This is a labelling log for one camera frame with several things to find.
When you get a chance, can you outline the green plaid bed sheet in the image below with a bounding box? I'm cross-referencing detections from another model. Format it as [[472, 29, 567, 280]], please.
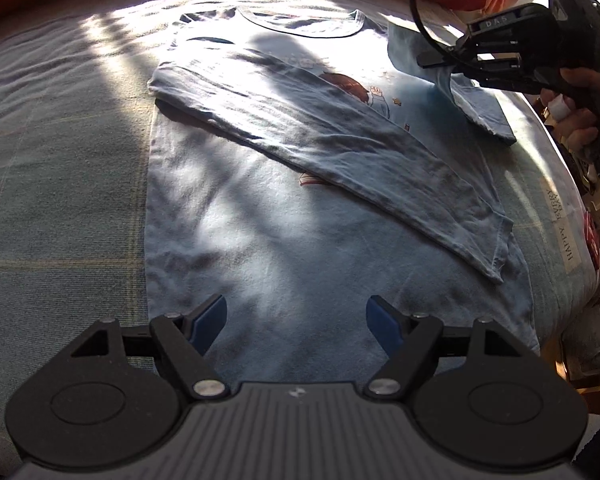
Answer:
[[0, 0, 600, 480]]

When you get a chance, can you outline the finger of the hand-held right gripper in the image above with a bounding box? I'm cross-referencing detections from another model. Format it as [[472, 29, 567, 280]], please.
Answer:
[[452, 61, 524, 87], [416, 35, 522, 69]]

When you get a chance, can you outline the person's right hand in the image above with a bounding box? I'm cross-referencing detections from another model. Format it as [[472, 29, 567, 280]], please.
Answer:
[[540, 66, 600, 148]]

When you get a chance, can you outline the black cable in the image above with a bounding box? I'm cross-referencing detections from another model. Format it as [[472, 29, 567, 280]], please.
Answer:
[[409, 0, 456, 55]]

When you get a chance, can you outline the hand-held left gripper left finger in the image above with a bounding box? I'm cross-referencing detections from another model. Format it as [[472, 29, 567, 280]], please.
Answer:
[[70, 295, 230, 401]]

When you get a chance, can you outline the light blue cartoon t-shirt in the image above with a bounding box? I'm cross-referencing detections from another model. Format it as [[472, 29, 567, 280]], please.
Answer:
[[145, 5, 541, 396]]

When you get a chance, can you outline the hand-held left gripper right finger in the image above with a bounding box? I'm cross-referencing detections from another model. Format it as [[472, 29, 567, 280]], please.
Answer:
[[364, 296, 527, 401]]

